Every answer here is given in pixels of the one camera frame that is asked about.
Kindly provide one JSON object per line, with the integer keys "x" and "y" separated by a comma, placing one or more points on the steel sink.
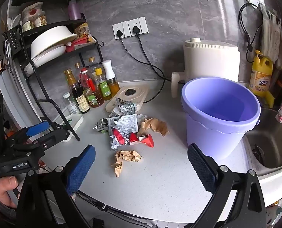
{"x": 273, "y": 135}

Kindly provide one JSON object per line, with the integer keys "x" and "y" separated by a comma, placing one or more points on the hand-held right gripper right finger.
{"x": 201, "y": 168}

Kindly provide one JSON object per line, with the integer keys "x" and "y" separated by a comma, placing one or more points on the red box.
{"x": 77, "y": 44}

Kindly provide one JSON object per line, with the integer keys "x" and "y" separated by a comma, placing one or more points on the silver foil wrapper blue print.
{"x": 125, "y": 108}

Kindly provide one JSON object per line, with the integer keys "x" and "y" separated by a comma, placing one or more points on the white plate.
{"x": 48, "y": 54}

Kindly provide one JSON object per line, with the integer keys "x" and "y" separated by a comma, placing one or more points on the small white cap bottle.
{"x": 72, "y": 106}

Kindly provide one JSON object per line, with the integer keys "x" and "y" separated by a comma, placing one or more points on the clear bottle gold cap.
{"x": 92, "y": 65}

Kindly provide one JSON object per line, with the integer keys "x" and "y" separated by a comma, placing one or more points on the person's left hand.
{"x": 2, "y": 190}

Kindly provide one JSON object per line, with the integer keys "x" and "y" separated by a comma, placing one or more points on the clear food container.
{"x": 31, "y": 11}

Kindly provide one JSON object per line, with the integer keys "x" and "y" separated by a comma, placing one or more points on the large white bowl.
{"x": 53, "y": 38}

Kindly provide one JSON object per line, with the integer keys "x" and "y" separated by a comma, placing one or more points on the small brown paper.
{"x": 125, "y": 158}

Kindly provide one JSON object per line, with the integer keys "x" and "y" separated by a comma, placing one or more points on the purple bottle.
{"x": 74, "y": 10}

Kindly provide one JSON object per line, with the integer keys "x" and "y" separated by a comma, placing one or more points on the dark sauce bottle gold cap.
{"x": 80, "y": 99}

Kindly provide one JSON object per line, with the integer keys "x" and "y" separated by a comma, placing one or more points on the large brown paper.
{"x": 155, "y": 125}

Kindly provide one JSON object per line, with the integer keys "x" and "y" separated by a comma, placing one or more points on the yellow snack packet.
{"x": 84, "y": 32}

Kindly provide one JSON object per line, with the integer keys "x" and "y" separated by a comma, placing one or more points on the red silver wrapper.
{"x": 119, "y": 137}

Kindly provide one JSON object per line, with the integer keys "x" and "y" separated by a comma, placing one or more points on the small silver foil wrapper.
{"x": 103, "y": 124}

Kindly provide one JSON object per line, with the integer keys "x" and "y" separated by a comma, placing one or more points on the white wall socket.
{"x": 120, "y": 29}
{"x": 138, "y": 26}

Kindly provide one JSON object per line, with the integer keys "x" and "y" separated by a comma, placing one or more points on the purple plastic bucket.
{"x": 214, "y": 133}

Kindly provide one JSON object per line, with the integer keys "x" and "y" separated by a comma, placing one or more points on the white cap oil sprayer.
{"x": 109, "y": 70}

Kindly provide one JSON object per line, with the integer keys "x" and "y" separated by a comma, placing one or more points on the yellow cap green label bottle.
{"x": 104, "y": 87}

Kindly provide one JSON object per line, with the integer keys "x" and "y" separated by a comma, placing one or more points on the white printed packet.
{"x": 128, "y": 122}

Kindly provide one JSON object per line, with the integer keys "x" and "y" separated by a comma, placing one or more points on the crumpled white tissue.
{"x": 141, "y": 116}

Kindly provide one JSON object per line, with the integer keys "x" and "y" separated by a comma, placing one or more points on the cream kettle base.
{"x": 129, "y": 95}

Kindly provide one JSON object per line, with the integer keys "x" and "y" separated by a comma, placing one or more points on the black dish rack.
{"x": 58, "y": 108}

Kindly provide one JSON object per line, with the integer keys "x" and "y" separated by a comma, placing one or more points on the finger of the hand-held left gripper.
{"x": 55, "y": 135}
{"x": 37, "y": 128}

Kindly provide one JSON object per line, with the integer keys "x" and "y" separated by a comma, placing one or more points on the hanging plastic bags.
{"x": 272, "y": 38}

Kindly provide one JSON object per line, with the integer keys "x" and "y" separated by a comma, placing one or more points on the white plastic tray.
{"x": 75, "y": 121}

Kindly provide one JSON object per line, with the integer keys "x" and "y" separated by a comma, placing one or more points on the white air fryer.
{"x": 209, "y": 59}

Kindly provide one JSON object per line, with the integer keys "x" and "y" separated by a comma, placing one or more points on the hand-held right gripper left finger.
{"x": 80, "y": 168}

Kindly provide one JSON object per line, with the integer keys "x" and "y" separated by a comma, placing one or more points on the small glass jar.
{"x": 40, "y": 21}
{"x": 26, "y": 26}

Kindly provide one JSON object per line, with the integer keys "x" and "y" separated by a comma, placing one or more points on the yellow detergent bottle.
{"x": 260, "y": 76}

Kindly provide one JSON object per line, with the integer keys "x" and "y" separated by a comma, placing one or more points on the green packet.
{"x": 67, "y": 121}

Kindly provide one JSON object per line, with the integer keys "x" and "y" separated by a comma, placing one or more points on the red cap oil bottle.
{"x": 93, "y": 95}

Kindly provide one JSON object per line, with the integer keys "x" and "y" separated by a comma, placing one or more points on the white spoon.
{"x": 14, "y": 21}

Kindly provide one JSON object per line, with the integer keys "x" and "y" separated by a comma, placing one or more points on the black grater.
{"x": 13, "y": 40}

